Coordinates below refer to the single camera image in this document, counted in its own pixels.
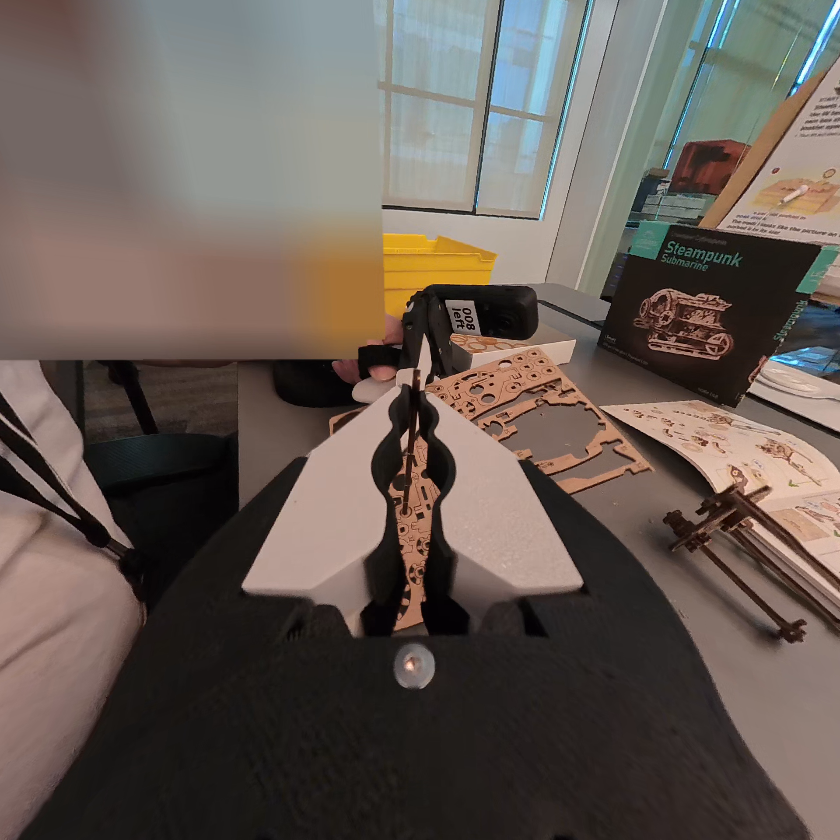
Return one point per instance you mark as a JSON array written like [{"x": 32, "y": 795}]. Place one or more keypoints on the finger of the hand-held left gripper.
[
  {"x": 427, "y": 365},
  {"x": 375, "y": 392}
]

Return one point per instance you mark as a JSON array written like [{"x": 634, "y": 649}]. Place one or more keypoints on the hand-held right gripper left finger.
[{"x": 308, "y": 518}]

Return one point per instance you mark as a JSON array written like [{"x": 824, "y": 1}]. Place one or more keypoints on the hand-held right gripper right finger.
[{"x": 505, "y": 525}]

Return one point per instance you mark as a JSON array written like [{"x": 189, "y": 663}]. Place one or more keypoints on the thin dark wooden model piece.
[{"x": 412, "y": 420}]

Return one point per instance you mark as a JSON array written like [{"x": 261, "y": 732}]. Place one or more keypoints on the laser-cut wooden parts sheet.
[{"x": 525, "y": 420}]

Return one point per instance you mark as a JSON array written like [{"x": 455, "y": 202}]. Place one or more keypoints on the black model kit box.
[{"x": 695, "y": 315}]

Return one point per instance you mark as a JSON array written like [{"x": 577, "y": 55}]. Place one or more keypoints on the person's left hand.
[{"x": 379, "y": 375}]

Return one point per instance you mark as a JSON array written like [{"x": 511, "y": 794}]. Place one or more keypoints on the white cardboard box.
[{"x": 525, "y": 351}]

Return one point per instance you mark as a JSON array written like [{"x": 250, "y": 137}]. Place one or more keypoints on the yellow plastic bin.
[{"x": 433, "y": 269}]

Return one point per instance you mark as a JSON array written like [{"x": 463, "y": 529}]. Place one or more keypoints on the dark chair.
[{"x": 164, "y": 453}]

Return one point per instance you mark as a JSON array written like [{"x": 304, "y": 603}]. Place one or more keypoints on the window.
[{"x": 485, "y": 105}]

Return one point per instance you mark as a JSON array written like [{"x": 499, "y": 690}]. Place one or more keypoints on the instruction booklet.
[{"x": 722, "y": 453}]

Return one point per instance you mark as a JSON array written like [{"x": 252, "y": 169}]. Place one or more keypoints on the person's white shirt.
[{"x": 52, "y": 656}]

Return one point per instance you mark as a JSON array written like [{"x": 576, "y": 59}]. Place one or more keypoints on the clear plastic packaging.
[{"x": 800, "y": 387}]

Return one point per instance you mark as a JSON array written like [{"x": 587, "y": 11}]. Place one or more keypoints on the printed instruction poster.
[{"x": 794, "y": 170}]

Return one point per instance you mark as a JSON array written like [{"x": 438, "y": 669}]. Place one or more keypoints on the dark wooden model frame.
[{"x": 728, "y": 525}]

